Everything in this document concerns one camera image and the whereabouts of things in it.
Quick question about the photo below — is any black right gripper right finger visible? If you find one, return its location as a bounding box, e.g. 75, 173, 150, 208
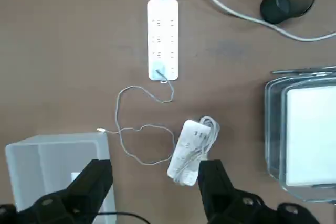
197, 158, 320, 224

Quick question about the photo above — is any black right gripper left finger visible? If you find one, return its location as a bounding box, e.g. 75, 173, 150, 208
0, 158, 114, 224

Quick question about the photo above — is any thin white charger cable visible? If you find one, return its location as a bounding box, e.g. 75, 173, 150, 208
96, 77, 176, 167

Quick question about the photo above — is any white Apple phone charger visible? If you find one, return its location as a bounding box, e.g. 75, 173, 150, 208
150, 61, 169, 81

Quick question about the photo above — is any large white power strip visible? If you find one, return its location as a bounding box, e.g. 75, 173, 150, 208
146, 0, 180, 84

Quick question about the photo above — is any translucent plastic bin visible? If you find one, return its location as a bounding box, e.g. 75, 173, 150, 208
4, 132, 116, 224

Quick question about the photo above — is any silver metal mesh tray stack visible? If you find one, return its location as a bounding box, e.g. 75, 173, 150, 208
264, 65, 336, 204

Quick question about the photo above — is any white paper on clipboard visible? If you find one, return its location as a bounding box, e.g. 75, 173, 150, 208
285, 85, 336, 187

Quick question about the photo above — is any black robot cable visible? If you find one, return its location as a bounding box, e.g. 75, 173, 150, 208
98, 211, 148, 224

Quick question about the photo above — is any small white cord-wrapped power strip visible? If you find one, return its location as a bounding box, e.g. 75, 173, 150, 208
166, 115, 221, 186

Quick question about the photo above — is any thick white power strip cable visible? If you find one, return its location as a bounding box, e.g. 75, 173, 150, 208
160, 0, 336, 42

